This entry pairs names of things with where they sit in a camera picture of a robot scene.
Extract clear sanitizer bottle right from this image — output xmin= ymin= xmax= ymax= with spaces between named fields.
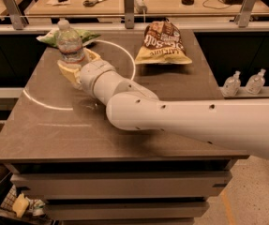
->
xmin=246 ymin=68 xmax=265 ymax=95

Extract white power strip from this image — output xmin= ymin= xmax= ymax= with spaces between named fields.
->
xmin=134 ymin=0 xmax=147 ymax=14

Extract grey metal bracket left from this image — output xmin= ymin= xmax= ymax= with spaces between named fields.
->
xmin=2 ymin=0 xmax=27 ymax=30

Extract yellow sponge in basket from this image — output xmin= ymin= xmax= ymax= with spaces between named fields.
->
xmin=12 ymin=193 xmax=29 ymax=218

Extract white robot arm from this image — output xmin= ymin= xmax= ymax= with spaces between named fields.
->
xmin=57 ymin=58 xmax=269 ymax=159

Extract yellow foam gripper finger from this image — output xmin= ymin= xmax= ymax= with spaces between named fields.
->
xmin=57 ymin=60 xmax=82 ymax=90
xmin=83 ymin=48 xmax=100 ymax=63

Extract grey metal bracket middle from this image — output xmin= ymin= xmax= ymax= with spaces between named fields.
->
xmin=124 ymin=0 xmax=134 ymax=29

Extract green snack bag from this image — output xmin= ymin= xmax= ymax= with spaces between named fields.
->
xmin=37 ymin=29 xmax=99 ymax=48

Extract grey metal bracket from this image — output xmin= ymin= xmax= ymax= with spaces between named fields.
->
xmin=124 ymin=0 xmax=134 ymax=29
xmin=2 ymin=0 xmax=27 ymax=30
xmin=234 ymin=0 xmax=256 ymax=28

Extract brown yellow chip bag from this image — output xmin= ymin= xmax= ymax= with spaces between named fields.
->
xmin=135 ymin=21 xmax=192 ymax=65

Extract black cable on desk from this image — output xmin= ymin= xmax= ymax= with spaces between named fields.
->
xmin=202 ymin=0 xmax=232 ymax=10

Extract grey metal bracket right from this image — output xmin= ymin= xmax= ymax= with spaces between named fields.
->
xmin=234 ymin=0 xmax=256 ymax=28

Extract clear sanitizer bottle left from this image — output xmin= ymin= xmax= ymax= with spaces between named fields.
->
xmin=222 ymin=70 xmax=241 ymax=97

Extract black handled scissors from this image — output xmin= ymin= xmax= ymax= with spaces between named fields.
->
xmin=82 ymin=0 xmax=108 ymax=8

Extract clear sanitizer bottle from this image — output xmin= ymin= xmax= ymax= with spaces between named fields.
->
xmin=246 ymin=68 xmax=265 ymax=95
xmin=222 ymin=70 xmax=241 ymax=97

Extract grey table with drawers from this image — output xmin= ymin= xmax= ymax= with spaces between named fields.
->
xmin=0 ymin=29 xmax=251 ymax=225

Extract clear plastic water bottle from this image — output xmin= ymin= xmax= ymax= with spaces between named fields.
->
xmin=56 ymin=20 xmax=85 ymax=64

